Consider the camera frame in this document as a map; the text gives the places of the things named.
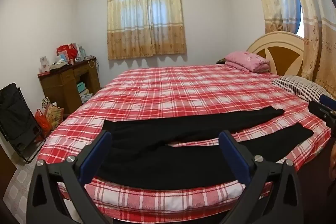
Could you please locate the pink folded blanket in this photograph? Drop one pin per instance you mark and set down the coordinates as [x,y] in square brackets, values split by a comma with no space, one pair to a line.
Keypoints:
[248,60]

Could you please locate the black folding chair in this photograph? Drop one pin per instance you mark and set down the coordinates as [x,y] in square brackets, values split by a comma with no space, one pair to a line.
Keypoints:
[15,119]

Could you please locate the bed with red plaid sheet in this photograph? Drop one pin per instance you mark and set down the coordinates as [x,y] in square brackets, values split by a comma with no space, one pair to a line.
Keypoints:
[183,87]

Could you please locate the floral shopping bag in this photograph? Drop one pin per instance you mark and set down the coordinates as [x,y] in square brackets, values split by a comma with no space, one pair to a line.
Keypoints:
[53,115]

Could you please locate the brown wooden cabinet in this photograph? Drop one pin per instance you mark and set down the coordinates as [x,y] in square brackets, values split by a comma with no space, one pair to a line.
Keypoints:
[63,85]

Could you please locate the beige floral window curtain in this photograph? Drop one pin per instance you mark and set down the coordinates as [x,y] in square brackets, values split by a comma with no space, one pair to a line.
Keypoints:
[147,29]

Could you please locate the brown wooden door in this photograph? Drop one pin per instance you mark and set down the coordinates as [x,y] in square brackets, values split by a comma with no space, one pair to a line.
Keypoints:
[6,166]

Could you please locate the black pants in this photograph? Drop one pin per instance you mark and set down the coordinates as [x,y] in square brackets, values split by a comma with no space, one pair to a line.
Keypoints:
[157,161]

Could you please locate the red plastic bag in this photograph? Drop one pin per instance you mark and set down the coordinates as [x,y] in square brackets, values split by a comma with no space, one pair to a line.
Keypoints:
[42,123]

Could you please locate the white card with hearts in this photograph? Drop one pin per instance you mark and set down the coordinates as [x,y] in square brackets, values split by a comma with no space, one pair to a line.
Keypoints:
[44,64]

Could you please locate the person's right forearm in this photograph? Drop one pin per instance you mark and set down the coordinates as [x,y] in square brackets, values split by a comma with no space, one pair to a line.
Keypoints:
[333,161]

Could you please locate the cream and brown headboard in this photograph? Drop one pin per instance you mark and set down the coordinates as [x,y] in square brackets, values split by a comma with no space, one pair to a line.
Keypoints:
[284,56]

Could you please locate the pale teal gift bag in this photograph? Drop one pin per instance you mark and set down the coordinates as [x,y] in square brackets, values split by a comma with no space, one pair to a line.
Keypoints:
[82,52]

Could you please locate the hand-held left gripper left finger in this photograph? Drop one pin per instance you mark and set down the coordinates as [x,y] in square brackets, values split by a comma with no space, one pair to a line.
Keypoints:
[92,163]

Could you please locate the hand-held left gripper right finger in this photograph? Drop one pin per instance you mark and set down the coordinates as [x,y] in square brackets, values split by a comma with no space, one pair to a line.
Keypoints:
[235,158]

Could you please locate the striped pillow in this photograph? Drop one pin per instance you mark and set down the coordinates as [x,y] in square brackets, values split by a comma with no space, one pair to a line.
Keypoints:
[299,86]

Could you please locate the boxes inside cabinet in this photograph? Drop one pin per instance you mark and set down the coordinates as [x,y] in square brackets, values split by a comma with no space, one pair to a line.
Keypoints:
[83,92]

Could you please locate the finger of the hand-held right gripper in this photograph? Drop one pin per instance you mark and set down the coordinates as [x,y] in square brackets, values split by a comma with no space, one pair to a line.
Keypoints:
[327,99]
[319,108]

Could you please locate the red gift bags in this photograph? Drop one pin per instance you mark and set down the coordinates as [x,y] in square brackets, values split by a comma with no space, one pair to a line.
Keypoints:
[67,52]

